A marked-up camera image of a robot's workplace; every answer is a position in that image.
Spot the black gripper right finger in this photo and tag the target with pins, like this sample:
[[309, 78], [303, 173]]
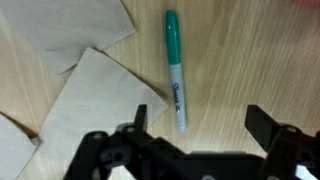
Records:
[[261, 126]]

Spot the green capped white marker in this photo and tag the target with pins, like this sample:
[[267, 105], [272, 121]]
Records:
[[173, 40]]

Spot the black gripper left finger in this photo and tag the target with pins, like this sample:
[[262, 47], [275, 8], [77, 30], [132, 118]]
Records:
[[141, 118]]

